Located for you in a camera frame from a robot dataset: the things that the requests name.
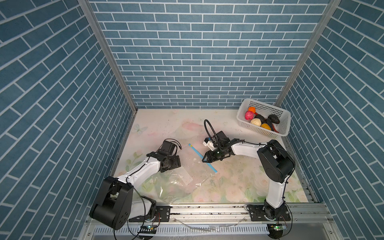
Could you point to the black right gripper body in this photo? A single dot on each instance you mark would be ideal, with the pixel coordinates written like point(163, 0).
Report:
point(215, 155)

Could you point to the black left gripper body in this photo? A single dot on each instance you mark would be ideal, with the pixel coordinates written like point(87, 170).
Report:
point(173, 162)

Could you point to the clear zip top bag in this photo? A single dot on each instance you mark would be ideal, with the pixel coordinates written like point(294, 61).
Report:
point(180, 183)

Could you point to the cream toy bun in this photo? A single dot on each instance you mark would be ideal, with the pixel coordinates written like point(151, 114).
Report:
point(256, 122)

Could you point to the pink toy fruit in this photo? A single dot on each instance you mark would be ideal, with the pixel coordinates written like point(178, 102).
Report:
point(249, 115)

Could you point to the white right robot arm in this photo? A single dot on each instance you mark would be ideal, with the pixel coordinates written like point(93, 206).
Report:
point(276, 162)

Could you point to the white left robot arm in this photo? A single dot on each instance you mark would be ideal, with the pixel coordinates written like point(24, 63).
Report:
point(114, 205)

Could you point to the dark brown toy food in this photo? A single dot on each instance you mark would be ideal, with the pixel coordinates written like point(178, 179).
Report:
point(261, 118)

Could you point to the yellow toy fruit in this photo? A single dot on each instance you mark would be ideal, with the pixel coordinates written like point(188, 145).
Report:
point(266, 126)

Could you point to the white plastic basket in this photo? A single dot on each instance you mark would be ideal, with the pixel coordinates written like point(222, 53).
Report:
point(265, 110)

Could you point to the orange toy fruit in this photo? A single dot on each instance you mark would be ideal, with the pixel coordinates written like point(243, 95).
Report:
point(252, 109)

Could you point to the dark toy avocado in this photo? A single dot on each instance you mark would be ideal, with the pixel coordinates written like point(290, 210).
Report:
point(274, 119)

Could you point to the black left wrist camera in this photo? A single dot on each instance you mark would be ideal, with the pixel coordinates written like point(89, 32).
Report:
point(169, 148)

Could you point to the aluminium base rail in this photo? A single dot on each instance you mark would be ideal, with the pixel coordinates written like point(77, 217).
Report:
point(302, 221)

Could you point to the aluminium left corner post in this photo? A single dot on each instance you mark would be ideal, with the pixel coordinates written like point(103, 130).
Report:
point(93, 22)

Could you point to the aluminium corner post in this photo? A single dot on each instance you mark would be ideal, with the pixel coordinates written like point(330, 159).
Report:
point(318, 30)
point(93, 22)

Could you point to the aluminium right corner post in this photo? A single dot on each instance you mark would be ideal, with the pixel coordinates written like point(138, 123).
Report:
point(318, 30)

